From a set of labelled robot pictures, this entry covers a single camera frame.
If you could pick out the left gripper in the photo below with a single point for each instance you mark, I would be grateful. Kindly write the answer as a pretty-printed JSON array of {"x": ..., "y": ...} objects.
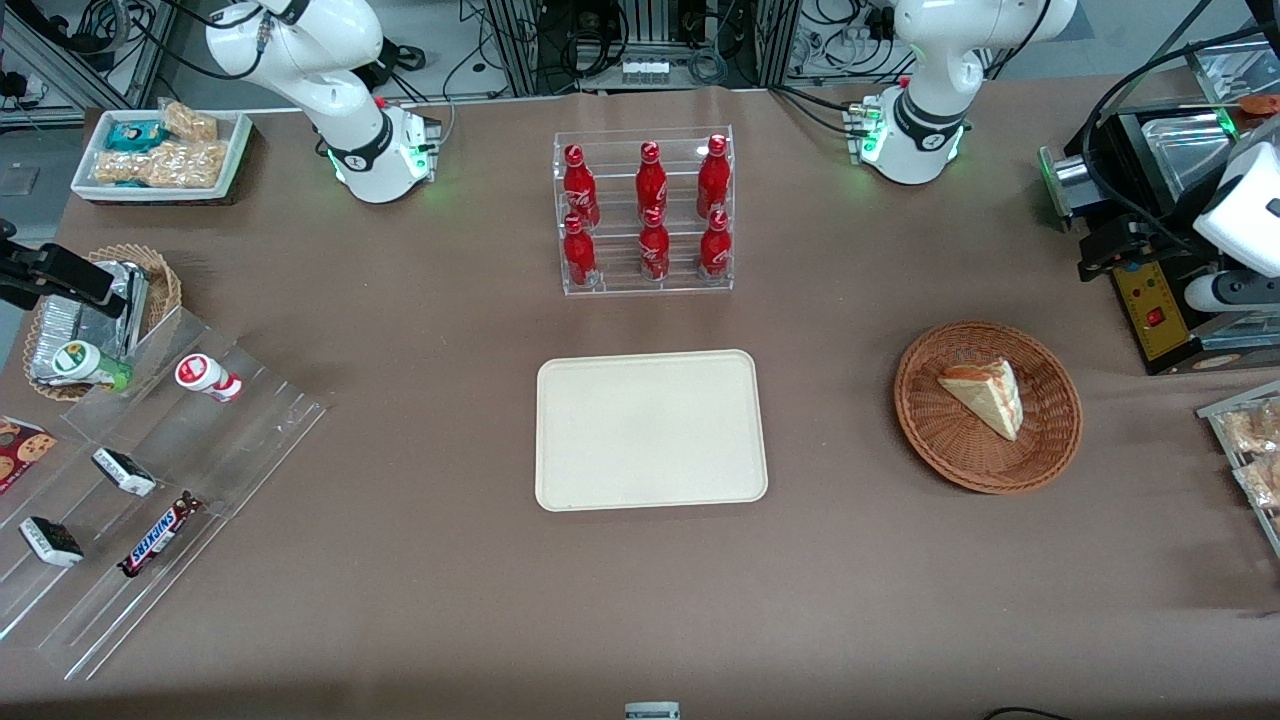
[{"x": 1168, "y": 232}]

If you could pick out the triangular sandwich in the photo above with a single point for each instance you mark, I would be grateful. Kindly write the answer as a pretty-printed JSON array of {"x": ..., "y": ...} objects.
[{"x": 990, "y": 395}]

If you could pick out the light tan wicker basket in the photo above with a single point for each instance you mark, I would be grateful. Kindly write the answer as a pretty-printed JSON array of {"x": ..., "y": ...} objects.
[{"x": 165, "y": 280}]

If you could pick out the white rectangular snack tray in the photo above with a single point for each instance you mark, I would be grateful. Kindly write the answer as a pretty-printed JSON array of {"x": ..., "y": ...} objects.
[{"x": 85, "y": 170}]

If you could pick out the grey tray with snack bags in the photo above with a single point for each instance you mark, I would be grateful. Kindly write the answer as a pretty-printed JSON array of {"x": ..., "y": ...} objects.
[{"x": 1215, "y": 415}]

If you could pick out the brown round wicker basket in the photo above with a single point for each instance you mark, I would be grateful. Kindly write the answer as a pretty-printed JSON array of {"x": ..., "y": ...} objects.
[{"x": 950, "y": 440}]

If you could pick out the cream plastic tray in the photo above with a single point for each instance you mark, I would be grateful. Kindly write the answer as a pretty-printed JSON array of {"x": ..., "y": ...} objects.
[{"x": 650, "y": 430}]

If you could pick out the silver foil package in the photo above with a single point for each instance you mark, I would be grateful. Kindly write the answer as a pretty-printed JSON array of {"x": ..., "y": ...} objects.
[
  {"x": 132, "y": 310},
  {"x": 60, "y": 330}
]

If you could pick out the green capped drink bottle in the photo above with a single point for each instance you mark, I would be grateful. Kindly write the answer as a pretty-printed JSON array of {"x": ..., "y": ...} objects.
[{"x": 85, "y": 363}]

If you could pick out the large rice cracker pack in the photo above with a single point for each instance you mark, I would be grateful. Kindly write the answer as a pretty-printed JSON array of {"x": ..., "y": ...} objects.
[{"x": 170, "y": 165}]

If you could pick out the teal snack packet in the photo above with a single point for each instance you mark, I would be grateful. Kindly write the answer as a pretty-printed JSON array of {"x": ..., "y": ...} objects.
[{"x": 135, "y": 135}]

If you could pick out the red white drink bottle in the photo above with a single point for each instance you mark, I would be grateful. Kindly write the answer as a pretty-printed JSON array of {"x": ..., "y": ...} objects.
[{"x": 205, "y": 376}]

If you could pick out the red cookie pack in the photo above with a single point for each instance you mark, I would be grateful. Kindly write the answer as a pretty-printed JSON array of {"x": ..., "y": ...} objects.
[{"x": 20, "y": 452}]

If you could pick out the small rice cracker pack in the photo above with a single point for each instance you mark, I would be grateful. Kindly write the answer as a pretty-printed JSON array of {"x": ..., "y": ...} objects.
[{"x": 190, "y": 122}]

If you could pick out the orange object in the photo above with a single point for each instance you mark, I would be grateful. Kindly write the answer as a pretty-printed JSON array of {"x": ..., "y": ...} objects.
[{"x": 1262, "y": 103}]

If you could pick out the black white snack bar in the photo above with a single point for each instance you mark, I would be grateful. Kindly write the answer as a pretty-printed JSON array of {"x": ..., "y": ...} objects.
[
  {"x": 124, "y": 472},
  {"x": 52, "y": 541}
]

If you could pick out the clear bagged snack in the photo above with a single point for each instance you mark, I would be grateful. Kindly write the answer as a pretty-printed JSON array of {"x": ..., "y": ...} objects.
[
  {"x": 1262, "y": 482},
  {"x": 1255, "y": 428}
]

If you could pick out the clear acrylic stepped shelf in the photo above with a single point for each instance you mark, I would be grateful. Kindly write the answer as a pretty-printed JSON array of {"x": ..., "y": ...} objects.
[{"x": 230, "y": 440}]

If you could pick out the snickers chocolate bar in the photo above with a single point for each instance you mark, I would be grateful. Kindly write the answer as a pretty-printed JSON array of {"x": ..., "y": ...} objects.
[{"x": 158, "y": 536}]

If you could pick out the red cola bottle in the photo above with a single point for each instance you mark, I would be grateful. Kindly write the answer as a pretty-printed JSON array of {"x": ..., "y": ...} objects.
[
  {"x": 651, "y": 185},
  {"x": 579, "y": 190},
  {"x": 654, "y": 252},
  {"x": 579, "y": 258},
  {"x": 715, "y": 250},
  {"x": 713, "y": 180}
]

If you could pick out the white power strip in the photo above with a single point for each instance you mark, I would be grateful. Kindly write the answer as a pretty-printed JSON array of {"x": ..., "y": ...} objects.
[{"x": 645, "y": 71}]

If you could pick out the clear acrylic bottle rack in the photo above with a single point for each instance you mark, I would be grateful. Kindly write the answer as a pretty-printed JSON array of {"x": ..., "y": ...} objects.
[{"x": 615, "y": 285}]

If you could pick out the small grey white object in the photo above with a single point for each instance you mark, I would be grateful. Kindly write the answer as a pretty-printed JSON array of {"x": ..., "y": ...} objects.
[{"x": 652, "y": 711}]

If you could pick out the aluminium equipment frame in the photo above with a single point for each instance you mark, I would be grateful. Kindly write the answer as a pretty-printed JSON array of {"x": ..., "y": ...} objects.
[{"x": 520, "y": 45}]

